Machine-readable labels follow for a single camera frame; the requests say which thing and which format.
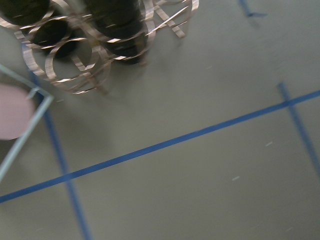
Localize pink cup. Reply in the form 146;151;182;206
0;84;35;141

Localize white wire dish rack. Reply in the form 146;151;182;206
0;65;54;180

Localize copper wire bottle rack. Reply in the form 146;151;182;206
0;0;199;95

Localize dark green wine bottle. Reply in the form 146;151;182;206
84;0;147;65

